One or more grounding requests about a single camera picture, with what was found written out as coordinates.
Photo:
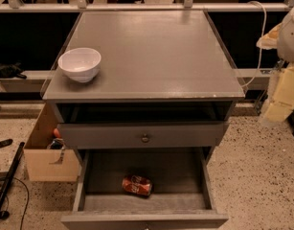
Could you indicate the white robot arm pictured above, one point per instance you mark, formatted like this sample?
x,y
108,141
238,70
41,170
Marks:
x,y
281,38

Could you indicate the open grey middle drawer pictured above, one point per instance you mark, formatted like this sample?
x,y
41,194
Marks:
x,y
180,198

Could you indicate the black pole on floor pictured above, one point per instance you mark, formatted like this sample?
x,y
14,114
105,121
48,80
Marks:
x,y
10,174

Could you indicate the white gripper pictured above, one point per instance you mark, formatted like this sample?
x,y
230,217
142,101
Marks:
x,y
290,42

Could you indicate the orange ball in box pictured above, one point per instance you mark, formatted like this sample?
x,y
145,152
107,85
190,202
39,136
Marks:
x,y
56,133

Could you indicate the black bag on ledge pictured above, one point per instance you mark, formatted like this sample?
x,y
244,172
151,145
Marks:
x,y
8,71

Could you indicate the round brass drawer knob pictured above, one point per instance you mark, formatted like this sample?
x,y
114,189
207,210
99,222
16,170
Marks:
x,y
145,138

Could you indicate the red coke can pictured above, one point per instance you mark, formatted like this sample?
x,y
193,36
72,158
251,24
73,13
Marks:
x,y
137,185

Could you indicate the grey wooden drawer cabinet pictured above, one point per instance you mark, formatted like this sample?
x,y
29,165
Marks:
x,y
158,68

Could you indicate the closed grey top drawer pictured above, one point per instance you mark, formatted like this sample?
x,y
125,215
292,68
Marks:
x,y
128,136

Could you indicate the cardboard box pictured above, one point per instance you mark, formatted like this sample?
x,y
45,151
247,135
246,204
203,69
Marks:
x,y
44,163

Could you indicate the black flat tool on floor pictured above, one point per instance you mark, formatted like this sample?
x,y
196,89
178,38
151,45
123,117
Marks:
x,y
5,143

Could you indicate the white ceramic bowl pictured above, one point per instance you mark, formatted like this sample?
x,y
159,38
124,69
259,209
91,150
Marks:
x,y
80,64

